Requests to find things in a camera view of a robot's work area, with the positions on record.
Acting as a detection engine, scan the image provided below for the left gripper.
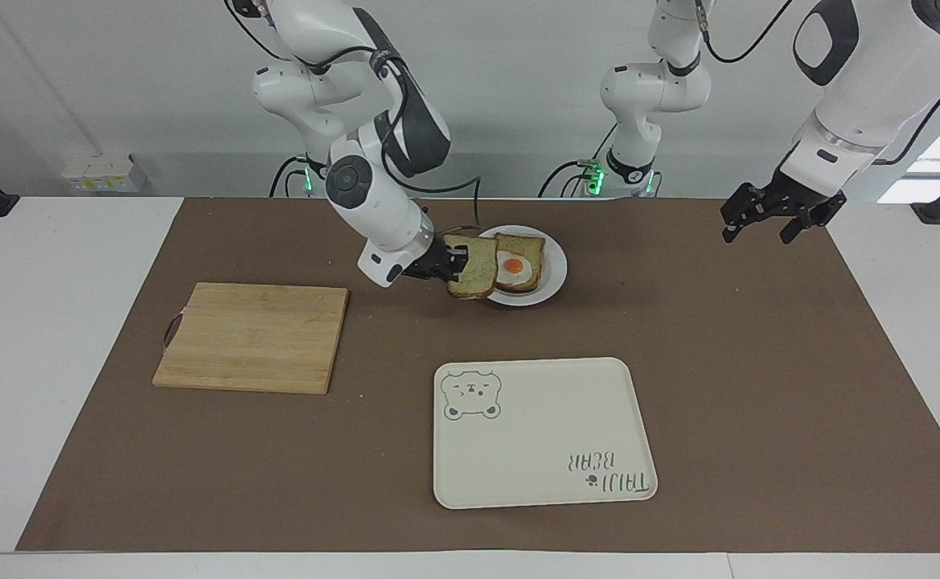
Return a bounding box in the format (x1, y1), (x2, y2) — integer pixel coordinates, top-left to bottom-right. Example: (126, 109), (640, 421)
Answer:
(720, 182), (848, 245)

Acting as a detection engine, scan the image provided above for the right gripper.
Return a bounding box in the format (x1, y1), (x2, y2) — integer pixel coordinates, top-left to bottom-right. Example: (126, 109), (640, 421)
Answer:
(401, 232), (478, 282)

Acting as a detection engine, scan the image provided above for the brown bread slice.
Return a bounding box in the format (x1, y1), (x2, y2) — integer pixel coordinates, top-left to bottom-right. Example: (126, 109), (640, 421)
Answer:
(445, 235), (500, 302)

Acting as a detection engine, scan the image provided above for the white round plate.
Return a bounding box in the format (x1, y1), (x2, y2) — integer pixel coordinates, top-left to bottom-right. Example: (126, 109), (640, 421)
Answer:
(478, 224), (569, 307)

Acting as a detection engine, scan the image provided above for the fried egg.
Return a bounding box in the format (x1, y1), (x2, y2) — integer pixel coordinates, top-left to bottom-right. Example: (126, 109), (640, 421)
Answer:
(495, 249), (537, 287)

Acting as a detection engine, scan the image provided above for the toast slice under egg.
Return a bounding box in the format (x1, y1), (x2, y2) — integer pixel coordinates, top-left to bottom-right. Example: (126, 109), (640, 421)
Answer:
(492, 232), (548, 294)

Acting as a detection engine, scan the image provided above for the cream tray with bear print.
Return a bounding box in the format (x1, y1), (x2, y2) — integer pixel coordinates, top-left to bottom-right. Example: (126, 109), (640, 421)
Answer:
(433, 357), (659, 511)

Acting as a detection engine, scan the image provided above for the wooden cutting board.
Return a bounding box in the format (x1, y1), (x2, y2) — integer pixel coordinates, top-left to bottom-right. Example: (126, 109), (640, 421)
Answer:
(153, 281), (350, 396)

